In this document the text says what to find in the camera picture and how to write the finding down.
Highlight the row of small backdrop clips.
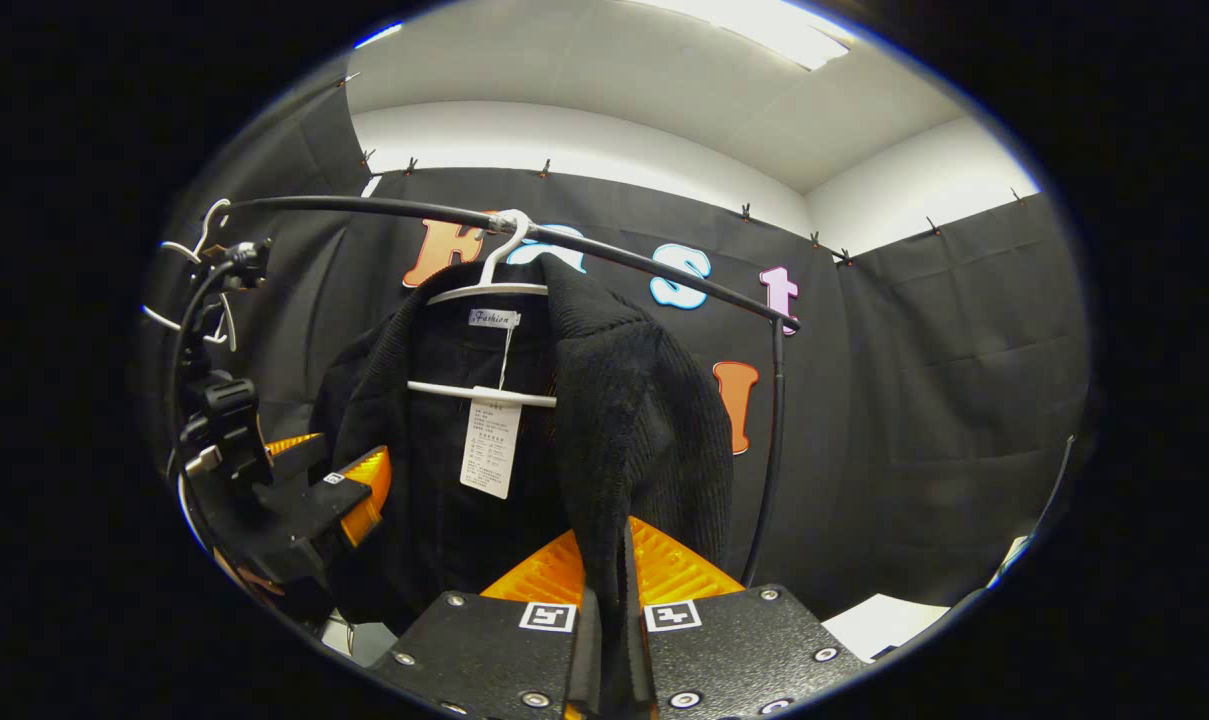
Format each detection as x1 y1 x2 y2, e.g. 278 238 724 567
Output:
342 70 1025 266

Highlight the black backdrop cloth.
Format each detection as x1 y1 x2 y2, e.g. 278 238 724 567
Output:
139 60 1095 661

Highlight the black metal clothes rack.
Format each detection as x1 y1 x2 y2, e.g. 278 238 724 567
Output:
226 195 803 591

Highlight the ceiling light panel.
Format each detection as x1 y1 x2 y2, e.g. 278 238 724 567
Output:
654 0 855 71

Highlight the white flat board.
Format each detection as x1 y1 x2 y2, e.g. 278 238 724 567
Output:
822 593 953 663

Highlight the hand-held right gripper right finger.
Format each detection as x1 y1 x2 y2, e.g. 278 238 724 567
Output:
624 515 870 720

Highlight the white paper garment tag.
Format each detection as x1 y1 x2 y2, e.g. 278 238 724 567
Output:
459 398 523 499

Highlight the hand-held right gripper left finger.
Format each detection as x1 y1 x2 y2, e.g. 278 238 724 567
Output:
369 528 605 720

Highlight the black corduroy jacket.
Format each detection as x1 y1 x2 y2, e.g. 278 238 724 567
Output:
309 250 737 720

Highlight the white plastic clothes hanger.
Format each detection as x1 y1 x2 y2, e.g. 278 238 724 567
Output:
142 198 237 353
407 208 557 409

